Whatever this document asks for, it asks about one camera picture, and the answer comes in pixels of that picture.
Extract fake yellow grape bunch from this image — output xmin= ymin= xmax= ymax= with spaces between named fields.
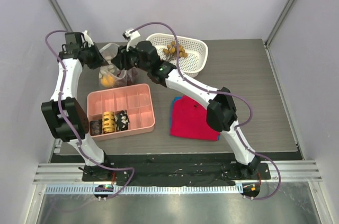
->
xmin=162 ymin=41 xmax=188 ymax=61

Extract clear polka dot zip bag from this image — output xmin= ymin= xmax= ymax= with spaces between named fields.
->
xmin=99 ymin=43 xmax=124 ymax=89

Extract yellow fake fruit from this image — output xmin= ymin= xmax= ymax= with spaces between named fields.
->
xmin=101 ymin=74 xmax=115 ymax=88

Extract dark red fake grapes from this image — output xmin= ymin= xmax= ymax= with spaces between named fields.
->
xmin=120 ymin=68 xmax=138 ymax=86

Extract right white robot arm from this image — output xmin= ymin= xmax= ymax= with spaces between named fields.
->
xmin=111 ymin=41 xmax=260 ymax=179

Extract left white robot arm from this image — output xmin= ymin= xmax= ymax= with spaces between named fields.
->
xmin=41 ymin=41 xmax=113 ymax=181

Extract white perforated plastic basket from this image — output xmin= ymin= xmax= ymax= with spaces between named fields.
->
xmin=146 ymin=33 xmax=208 ymax=78

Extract blue folded cloth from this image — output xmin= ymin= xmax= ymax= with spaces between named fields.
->
xmin=168 ymin=96 xmax=221 ymax=142

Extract pink divided organizer tray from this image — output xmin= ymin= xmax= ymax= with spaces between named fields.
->
xmin=87 ymin=84 xmax=155 ymax=141

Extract black white patterned sock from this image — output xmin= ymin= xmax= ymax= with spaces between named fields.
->
xmin=114 ymin=110 xmax=130 ymax=131

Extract brown patterned rolled sock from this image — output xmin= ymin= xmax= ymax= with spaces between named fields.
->
xmin=90 ymin=119 xmax=102 ymax=136

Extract yellow patterned rolled sock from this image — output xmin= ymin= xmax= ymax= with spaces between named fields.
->
xmin=102 ymin=111 xmax=115 ymax=134

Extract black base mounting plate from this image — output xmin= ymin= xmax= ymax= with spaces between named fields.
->
xmin=50 ymin=152 xmax=304 ymax=187

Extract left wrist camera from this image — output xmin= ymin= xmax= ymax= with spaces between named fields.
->
xmin=63 ymin=30 xmax=94 ymax=51

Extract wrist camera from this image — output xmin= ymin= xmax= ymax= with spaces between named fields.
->
xmin=63 ymin=30 xmax=94 ymax=51
xmin=122 ymin=29 xmax=141 ymax=51

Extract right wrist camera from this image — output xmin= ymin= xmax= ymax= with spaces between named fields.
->
xmin=122 ymin=29 xmax=141 ymax=51

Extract slotted white cable duct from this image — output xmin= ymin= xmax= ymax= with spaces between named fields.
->
xmin=45 ymin=183 xmax=243 ymax=195

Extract right aluminium frame post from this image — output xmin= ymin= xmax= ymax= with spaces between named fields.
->
xmin=264 ymin=0 xmax=297 ymax=49

